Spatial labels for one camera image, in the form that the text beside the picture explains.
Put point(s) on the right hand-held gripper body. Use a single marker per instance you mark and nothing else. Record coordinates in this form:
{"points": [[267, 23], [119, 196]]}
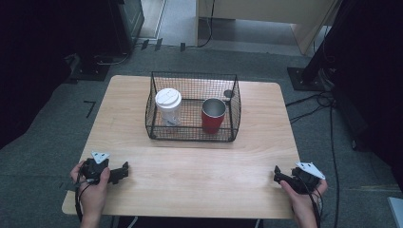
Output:
{"points": [[306, 181]]}

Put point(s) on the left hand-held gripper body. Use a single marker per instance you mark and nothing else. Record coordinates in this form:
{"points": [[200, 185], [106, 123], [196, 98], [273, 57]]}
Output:
{"points": [[92, 171]]}

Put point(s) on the clear cup with white lid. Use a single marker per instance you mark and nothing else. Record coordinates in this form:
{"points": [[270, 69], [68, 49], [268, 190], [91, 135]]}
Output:
{"points": [[168, 106]]}

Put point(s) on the red metal cup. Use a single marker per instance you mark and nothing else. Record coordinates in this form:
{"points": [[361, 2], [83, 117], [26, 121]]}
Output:
{"points": [[213, 122]]}

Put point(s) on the person's right hand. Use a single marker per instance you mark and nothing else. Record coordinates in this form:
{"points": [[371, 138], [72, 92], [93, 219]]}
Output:
{"points": [[302, 202]]}

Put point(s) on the person's left hand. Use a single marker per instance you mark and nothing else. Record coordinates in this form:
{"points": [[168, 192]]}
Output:
{"points": [[93, 196]]}

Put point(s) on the dark round disc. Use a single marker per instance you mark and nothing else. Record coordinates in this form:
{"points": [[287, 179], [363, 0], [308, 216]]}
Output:
{"points": [[228, 93]]}

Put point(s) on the white flat object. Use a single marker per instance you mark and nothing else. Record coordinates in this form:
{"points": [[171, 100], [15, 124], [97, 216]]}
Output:
{"points": [[396, 212]]}

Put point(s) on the dark curtain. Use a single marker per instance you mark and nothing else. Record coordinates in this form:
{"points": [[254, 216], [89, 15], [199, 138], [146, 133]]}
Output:
{"points": [[377, 79], [34, 63]]}

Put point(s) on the black tape strip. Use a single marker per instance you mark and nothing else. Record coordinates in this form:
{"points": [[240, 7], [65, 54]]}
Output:
{"points": [[144, 44], [182, 47], [158, 44]]}

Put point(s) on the black cabinet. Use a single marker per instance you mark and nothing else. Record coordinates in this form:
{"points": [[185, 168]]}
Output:
{"points": [[126, 25]]}

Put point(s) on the beige wooden furniture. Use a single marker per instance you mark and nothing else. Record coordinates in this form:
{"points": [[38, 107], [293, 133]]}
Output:
{"points": [[278, 11]]}

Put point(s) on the black stand base plate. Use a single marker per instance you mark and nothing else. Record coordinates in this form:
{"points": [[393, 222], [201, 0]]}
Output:
{"points": [[304, 80], [90, 71]]}

